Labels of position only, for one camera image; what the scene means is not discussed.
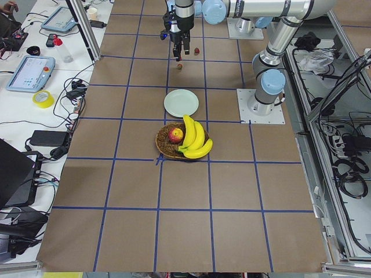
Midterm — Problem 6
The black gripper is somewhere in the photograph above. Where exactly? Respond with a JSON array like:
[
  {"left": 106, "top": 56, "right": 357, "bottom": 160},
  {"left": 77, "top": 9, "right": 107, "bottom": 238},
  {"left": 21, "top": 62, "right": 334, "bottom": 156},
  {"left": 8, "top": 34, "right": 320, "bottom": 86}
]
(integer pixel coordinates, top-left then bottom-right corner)
[{"left": 169, "top": 16, "right": 194, "bottom": 61}]

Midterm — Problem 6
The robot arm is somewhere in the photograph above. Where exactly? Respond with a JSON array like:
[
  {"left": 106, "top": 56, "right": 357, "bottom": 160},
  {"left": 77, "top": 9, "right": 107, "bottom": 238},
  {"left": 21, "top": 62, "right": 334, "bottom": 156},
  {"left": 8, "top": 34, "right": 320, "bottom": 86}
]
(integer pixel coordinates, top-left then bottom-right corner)
[
  {"left": 248, "top": 16, "right": 303, "bottom": 116},
  {"left": 161, "top": 0, "right": 336, "bottom": 67}
]

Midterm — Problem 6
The light green plate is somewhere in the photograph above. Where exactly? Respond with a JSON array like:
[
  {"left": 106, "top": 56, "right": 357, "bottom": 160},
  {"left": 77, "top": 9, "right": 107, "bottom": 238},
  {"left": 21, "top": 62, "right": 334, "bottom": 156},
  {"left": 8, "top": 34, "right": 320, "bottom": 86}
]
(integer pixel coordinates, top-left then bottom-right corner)
[{"left": 163, "top": 89, "right": 199, "bottom": 118}]

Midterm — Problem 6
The top strawberry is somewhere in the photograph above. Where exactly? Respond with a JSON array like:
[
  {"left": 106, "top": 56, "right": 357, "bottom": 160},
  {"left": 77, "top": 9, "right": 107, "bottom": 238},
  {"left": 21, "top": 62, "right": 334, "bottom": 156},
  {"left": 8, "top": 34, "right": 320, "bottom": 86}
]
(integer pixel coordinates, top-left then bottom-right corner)
[{"left": 194, "top": 47, "right": 200, "bottom": 56}]

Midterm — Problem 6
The red apple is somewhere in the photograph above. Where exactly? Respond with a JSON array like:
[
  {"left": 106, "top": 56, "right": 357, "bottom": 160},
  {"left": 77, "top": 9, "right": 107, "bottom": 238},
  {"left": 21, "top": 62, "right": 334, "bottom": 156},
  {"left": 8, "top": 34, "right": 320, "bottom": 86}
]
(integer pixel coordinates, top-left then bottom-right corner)
[{"left": 168, "top": 127, "right": 184, "bottom": 144}]

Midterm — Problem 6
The paper cup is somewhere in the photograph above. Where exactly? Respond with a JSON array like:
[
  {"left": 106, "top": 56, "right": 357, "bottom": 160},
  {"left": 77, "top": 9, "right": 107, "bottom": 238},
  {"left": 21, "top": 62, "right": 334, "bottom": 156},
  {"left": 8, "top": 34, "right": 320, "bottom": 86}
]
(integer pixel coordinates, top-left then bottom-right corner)
[{"left": 87, "top": 7, "right": 98, "bottom": 20}]

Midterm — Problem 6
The yellow banana bunch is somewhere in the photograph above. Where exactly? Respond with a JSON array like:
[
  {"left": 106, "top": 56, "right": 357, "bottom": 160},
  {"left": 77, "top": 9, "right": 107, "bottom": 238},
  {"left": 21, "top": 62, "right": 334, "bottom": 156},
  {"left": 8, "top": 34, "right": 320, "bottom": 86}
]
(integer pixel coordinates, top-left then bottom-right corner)
[{"left": 178, "top": 115, "right": 213, "bottom": 159}]

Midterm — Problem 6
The wicker basket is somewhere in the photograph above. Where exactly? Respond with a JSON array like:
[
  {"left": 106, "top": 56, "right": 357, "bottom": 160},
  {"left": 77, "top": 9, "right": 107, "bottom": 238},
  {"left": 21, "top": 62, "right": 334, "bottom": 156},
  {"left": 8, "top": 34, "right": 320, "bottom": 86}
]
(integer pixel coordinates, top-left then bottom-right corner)
[{"left": 155, "top": 122, "right": 199, "bottom": 160}]

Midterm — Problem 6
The clear plastic bottle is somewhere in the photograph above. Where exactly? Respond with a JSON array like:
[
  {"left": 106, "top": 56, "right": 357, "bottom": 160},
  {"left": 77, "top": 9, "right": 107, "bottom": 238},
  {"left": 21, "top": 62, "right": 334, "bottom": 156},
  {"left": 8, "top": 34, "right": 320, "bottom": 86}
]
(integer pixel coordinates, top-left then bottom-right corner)
[{"left": 53, "top": 35, "right": 73, "bottom": 63}]

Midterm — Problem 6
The far teach pendant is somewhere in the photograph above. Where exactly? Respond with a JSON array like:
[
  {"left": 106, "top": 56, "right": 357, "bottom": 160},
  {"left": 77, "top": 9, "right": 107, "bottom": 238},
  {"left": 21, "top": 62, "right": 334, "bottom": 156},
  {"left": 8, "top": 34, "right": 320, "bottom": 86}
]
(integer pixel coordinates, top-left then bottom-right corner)
[{"left": 41, "top": 6, "right": 76, "bottom": 33}]

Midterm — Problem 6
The teach pendant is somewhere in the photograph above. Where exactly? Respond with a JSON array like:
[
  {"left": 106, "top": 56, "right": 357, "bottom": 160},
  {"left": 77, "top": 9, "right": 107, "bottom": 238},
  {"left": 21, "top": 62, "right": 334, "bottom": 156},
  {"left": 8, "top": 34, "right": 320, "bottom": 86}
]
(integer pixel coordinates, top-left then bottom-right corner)
[
  {"left": 41, "top": 6, "right": 76, "bottom": 33},
  {"left": 6, "top": 56, "right": 56, "bottom": 93}
]

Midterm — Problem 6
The yellow tape roll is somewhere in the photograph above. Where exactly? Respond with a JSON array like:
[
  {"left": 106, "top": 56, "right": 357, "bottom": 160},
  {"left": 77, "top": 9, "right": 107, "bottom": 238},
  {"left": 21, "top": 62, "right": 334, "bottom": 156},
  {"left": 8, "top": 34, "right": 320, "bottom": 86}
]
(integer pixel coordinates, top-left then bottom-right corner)
[{"left": 32, "top": 90, "right": 54, "bottom": 109}]

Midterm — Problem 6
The near teach pendant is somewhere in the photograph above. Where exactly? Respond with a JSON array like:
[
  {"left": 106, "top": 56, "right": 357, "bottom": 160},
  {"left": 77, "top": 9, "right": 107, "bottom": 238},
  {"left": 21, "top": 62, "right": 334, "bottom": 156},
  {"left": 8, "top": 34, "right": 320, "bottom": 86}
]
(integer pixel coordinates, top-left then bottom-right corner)
[{"left": 6, "top": 56, "right": 56, "bottom": 93}]

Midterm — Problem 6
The black power brick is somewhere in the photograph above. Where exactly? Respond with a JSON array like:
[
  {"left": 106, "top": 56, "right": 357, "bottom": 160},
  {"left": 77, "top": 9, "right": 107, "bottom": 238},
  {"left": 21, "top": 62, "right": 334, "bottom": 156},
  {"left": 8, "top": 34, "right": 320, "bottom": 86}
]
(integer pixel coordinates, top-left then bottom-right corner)
[{"left": 30, "top": 130, "right": 68, "bottom": 147}]

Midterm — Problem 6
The black laptop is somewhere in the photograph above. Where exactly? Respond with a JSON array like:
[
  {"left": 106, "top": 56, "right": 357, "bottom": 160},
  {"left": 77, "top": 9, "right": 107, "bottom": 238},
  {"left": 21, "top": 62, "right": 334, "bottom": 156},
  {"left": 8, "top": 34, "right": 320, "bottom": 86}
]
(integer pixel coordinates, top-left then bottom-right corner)
[{"left": 1, "top": 140, "right": 42, "bottom": 209}]

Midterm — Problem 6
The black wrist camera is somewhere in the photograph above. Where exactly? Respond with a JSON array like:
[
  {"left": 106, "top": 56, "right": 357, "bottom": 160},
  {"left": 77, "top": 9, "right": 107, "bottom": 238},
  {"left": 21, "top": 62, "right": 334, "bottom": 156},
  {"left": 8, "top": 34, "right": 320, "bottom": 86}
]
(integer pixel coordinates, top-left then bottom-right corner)
[{"left": 159, "top": 13, "right": 173, "bottom": 41}]

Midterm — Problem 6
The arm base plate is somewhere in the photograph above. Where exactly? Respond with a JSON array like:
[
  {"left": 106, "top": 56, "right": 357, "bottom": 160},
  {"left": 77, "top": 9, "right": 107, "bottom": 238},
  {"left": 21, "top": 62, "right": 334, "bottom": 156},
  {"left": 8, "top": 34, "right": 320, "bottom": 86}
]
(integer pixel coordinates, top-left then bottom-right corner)
[
  {"left": 237, "top": 89, "right": 285, "bottom": 125},
  {"left": 227, "top": 18, "right": 264, "bottom": 40}
]

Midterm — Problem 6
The aluminium frame post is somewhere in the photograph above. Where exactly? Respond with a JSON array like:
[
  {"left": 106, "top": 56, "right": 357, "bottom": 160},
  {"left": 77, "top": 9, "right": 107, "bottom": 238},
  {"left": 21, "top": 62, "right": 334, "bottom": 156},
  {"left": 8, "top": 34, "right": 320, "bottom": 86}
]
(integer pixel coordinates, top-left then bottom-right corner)
[{"left": 66, "top": 0, "right": 101, "bottom": 63}]

